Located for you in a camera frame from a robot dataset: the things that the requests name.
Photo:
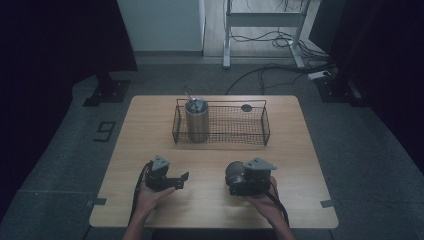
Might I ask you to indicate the black stand base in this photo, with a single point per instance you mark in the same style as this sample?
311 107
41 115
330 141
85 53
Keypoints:
336 90
108 93

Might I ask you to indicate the dark curtain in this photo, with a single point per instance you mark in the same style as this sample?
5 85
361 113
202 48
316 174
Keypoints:
50 66
383 66

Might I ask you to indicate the person's left hand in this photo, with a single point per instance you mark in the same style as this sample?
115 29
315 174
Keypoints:
150 201

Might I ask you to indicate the grey tape piece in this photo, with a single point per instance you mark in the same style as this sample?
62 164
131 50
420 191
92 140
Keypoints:
98 201
327 203

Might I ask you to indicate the white desk frame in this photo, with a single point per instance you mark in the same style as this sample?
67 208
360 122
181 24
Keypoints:
263 19

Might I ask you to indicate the black round table grommet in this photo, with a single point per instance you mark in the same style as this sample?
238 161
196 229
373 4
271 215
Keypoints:
246 108

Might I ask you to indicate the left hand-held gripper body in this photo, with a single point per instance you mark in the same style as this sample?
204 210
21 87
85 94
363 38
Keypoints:
156 176

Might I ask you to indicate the steel tumbler with lid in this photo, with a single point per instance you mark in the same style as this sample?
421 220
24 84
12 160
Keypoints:
197 123

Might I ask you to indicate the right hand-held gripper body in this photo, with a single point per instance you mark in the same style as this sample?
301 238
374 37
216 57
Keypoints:
260 180

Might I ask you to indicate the silver metal mug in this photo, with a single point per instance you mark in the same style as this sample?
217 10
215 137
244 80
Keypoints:
235 173

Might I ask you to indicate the metal straw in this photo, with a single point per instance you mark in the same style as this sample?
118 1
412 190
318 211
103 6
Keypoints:
190 97

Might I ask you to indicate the person's right hand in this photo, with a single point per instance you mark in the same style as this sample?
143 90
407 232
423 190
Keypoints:
265 206

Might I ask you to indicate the white power strip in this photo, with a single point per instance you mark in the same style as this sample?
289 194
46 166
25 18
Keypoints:
318 75

